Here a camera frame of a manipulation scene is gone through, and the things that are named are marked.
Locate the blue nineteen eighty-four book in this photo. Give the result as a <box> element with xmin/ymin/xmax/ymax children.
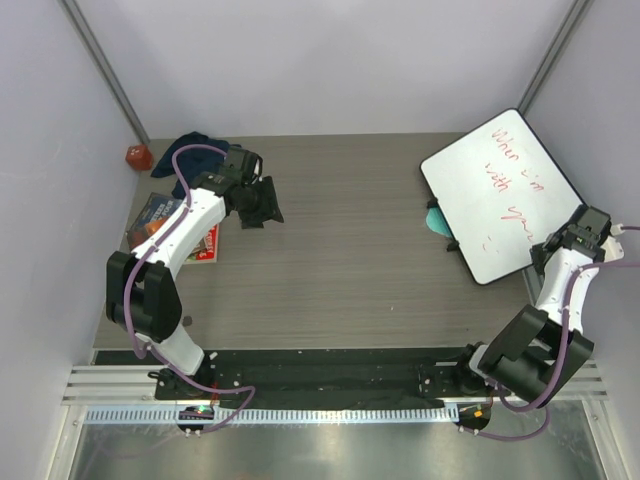
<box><xmin>132</xmin><ymin>193</ymin><xmax>182</xmax><ymax>225</ymax></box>

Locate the dark blue t shirt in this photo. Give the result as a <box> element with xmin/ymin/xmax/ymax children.
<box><xmin>150</xmin><ymin>132</ymin><xmax>231</xmax><ymax>184</ymax></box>

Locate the red paperback book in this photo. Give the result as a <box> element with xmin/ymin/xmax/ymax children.
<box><xmin>185</xmin><ymin>225</ymin><xmax>219</xmax><ymax>265</ymax></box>

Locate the dark orange cover book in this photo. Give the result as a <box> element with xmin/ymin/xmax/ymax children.
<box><xmin>126</xmin><ymin>217</ymin><xmax>168</xmax><ymax>251</ymax></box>

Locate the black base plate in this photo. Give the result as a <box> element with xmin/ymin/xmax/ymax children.
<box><xmin>148</xmin><ymin>347</ymin><xmax>493</xmax><ymax>410</ymax></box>

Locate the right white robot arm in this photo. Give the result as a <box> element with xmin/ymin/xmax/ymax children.
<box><xmin>451</xmin><ymin>205</ymin><xmax>612</xmax><ymax>410</ymax></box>

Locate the aluminium rail frame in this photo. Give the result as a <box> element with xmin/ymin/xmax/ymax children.
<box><xmin>62</xmin><ymin>359</ymin><xmax>609</xmax><ymax>426</ymax></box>

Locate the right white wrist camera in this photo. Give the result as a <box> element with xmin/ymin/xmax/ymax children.
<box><xmin>602</xmin><ymin>224</ymin><xmax>625</xmax><ymax>263</ymax></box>

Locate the white whiteboard with red writing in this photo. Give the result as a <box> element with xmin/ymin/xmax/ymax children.
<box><xmin>420</xmin><ymin>109</ymin><xmax>583</xmax><ymax>285</ymax></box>

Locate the red cube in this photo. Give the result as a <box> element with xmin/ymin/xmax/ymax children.
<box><xmin>125</xmin><ymin>144</ymin><xmax>154</xmax><ymax>171</ymax></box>

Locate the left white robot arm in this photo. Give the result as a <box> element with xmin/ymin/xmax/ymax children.
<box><xmin>105</xmin><ymin>146</ymin><xmax>284</xmax><ymax>399</ymax></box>

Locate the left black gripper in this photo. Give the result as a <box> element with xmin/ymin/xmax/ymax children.
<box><xmin>237</xmin><ymin>176</ymin><xmax>283</xmax><ymax>229</ymax></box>

